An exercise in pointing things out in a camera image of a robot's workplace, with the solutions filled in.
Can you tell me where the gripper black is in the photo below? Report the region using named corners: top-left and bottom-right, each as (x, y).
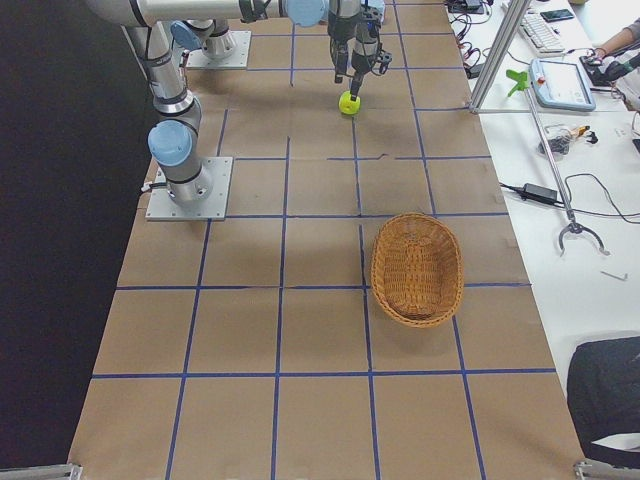
top-left (327, 0), bottom-right (361, 53)
top-left (333, 29), bottom-right (391, 101)

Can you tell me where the green apple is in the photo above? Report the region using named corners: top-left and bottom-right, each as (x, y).
top-left (338, 91), bottom-right (361, 116)

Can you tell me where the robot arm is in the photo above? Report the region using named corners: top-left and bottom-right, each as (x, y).
top-left (167, 1), bottom-right (392, 114)
top-left (88, 1), bottom-right (379, 218)

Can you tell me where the person forearm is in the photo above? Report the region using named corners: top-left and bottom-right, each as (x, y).
top-left (594, 19), bottom-right (639, 59)

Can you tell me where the wicker basket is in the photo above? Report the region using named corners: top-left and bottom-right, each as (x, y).
top-left (371, 213), bottom-right (464, 328)

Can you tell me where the reacher grabber tool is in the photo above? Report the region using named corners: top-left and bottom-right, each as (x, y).
top-left (506, 69), bottom-right (610, 256)

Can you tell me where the white keyboard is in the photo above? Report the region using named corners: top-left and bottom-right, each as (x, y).
top-left (519, 13), bottom-right (566, 57)

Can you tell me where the teach pendant tablet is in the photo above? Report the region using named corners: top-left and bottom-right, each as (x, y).
top-left (529, 58), bottom-right (596, 112)

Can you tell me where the black smartphone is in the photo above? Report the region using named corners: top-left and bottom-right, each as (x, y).
top-left (540, 9), bottom-right (574, 23)

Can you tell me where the black power adapter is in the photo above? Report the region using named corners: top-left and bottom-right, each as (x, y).
top-left (522, 183), bottom-right (558, 205)

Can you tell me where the brown paper table cover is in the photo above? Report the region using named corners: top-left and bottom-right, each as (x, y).
top-left (69, 1), bottom-right (580, 479)

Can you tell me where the black office chair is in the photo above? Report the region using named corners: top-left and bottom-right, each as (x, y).
top-left (566, 336), bottom-right (639, 469)

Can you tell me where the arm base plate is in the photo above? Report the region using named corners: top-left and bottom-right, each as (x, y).
top-left (187, 30), bottom-right (252, 70)
top-left (145, 157), bottom-right (233, 221)

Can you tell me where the aluminium frame post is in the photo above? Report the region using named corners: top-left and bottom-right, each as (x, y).
top-left (468, 0), bottom-right (529, 114)

